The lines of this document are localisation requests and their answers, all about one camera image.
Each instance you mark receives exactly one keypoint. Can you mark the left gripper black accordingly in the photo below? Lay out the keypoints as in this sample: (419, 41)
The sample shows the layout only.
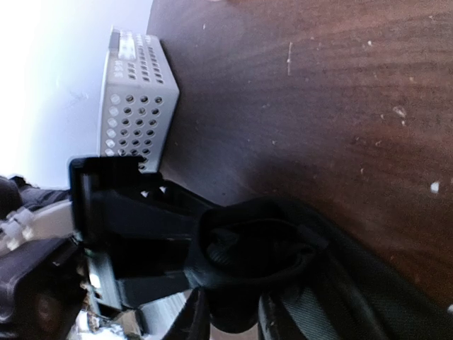
(122, 215)

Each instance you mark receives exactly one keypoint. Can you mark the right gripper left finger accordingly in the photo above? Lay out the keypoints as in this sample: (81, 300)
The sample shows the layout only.
(193, 321)

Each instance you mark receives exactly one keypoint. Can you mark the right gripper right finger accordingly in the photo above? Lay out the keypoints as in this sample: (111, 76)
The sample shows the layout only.
(274, 321)

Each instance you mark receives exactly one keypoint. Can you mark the black necktie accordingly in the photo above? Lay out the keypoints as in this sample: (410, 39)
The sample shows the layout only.
(332, 287)

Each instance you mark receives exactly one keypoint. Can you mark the white perforated plastic basket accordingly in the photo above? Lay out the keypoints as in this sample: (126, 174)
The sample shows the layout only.
(138, 97)

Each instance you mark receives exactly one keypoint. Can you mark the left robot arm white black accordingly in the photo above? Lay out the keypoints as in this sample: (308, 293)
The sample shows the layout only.
(17, 196)

